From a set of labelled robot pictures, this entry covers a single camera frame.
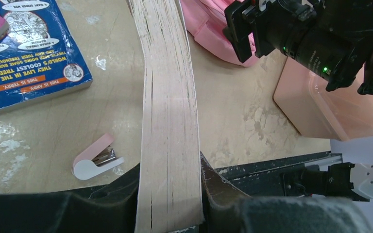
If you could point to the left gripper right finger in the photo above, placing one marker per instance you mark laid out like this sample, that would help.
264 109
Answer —
227 209

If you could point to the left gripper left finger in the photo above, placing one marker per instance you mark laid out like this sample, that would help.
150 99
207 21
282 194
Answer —
107 208

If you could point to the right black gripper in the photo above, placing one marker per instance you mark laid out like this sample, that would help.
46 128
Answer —
331 38

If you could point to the pink student backpack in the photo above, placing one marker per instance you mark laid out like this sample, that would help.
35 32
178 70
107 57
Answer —
205 20

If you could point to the orange treehouse book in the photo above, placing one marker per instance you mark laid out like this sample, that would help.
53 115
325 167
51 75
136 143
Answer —
169 193

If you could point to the small white stapler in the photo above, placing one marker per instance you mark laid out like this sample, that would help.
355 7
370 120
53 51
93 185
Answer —
98 158

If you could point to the pink translucent plastic box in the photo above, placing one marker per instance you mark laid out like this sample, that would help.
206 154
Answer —
342 114

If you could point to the blue book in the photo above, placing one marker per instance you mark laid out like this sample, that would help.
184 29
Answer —
38 55

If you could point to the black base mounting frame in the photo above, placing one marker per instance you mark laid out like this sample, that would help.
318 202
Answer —
270 177

